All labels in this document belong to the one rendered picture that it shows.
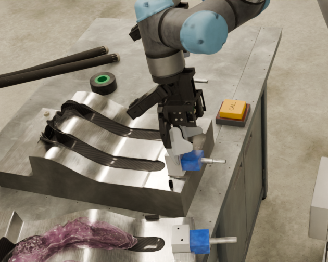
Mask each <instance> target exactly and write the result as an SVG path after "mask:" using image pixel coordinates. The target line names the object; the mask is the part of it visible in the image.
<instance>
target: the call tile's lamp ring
mask: <svg viewBox="0 0 328 262"><path fill-rule="evenodd" d="M222 105H223V102H222V104H221V107H222ZM246 105H247V107H246V110H245V113H244V115H243V118H242V120H241V119H232V118H226V117H219V115H220V110H221V107H220V109H219V111H218V114H217V116H216V119H224V120H233V121H242V122H244V120H245V117H246V114H247V112H248V109H249V106H250V104H248V103H246Z"/></svg>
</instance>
